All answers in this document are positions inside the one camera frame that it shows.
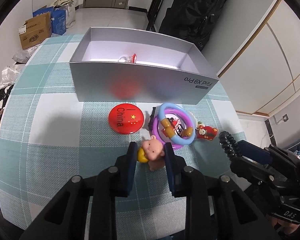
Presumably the white plastic packaging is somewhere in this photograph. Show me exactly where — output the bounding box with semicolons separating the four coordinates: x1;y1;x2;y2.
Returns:
0;45;39;88

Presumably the black backpack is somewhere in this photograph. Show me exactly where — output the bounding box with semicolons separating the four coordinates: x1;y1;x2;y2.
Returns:
159;0;227;50

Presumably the silver phone box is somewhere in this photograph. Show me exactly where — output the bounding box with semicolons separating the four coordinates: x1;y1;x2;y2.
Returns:
70;27;218;105

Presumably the blue cardboard box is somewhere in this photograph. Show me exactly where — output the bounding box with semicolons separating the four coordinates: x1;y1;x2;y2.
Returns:
32;7;66;35

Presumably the white China pin badge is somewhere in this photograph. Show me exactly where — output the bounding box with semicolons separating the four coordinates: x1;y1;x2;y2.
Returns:
168;116;185;137

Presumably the pink pig figurine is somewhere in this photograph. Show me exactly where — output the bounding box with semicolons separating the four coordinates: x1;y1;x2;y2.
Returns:
137;135;165;171

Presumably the purple plastic bracelet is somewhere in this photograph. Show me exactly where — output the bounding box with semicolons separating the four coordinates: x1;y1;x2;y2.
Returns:
152;106;195;151

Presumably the teal plaid tablecloth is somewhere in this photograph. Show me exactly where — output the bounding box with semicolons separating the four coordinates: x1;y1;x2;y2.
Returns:
0;33;252;240

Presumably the red China badge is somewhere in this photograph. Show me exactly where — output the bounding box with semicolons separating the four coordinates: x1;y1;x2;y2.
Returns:
108;103;145;134

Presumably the red cartoon charm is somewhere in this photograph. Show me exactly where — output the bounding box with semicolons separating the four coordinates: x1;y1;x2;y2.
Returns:
196;122;218;141

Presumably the beige tote bag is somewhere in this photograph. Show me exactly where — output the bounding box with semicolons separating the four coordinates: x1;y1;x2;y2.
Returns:
50;0;76;29

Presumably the brown cardboard box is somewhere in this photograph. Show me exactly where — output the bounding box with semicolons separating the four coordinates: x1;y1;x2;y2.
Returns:
18;12;52;50

